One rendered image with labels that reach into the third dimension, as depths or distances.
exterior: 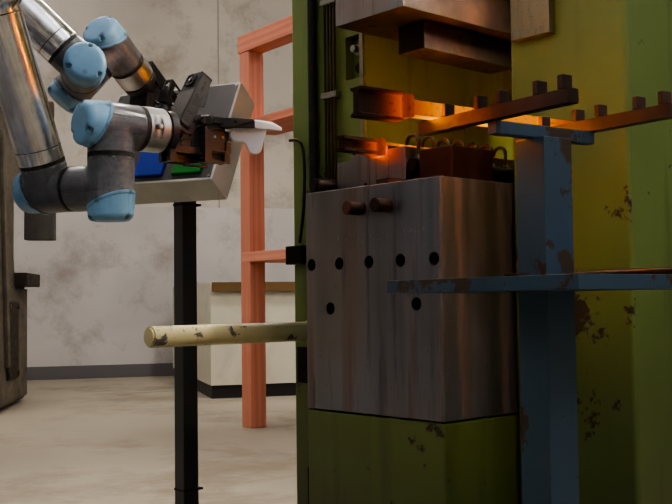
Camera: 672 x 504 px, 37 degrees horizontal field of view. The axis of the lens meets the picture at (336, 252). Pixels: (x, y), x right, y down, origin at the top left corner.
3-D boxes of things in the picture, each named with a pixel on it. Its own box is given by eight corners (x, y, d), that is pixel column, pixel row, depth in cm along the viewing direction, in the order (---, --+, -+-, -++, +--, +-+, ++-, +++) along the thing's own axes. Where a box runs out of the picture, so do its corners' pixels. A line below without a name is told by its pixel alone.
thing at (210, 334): (155, 350, 208) (155, 324, 209) (141, 349, 212) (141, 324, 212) (318, 342, 238) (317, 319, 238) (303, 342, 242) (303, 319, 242)
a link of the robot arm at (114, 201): (91, 224, 171) (91, 159, 172) (145, 221, 166) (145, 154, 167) (59, 221, 164) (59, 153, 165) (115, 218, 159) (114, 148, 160)
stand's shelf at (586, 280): (578, 289, 129) (578, 273, 129) (386, 293, 162) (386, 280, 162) (723, 288, 146) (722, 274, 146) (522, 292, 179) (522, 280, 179)
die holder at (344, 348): (444, 422, 182) (440, 175, 185) (307, 407, 211) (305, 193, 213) (619, 399, 220) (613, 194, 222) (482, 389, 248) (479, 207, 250)
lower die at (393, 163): (405, 185, 199) (405, 141, 200) (337, 193, 214) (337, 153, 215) (537, 197, 227) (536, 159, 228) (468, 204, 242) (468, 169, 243)
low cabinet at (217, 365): (358, 372, 983) (356, 285, 987) (445, 390, 772) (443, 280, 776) (172, 378, 933) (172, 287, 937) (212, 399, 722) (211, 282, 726)
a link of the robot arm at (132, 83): (137, 77, 203) (103, 81, 206) (148, 92, 206) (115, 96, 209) (148, 49, 206) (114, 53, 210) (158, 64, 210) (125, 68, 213)
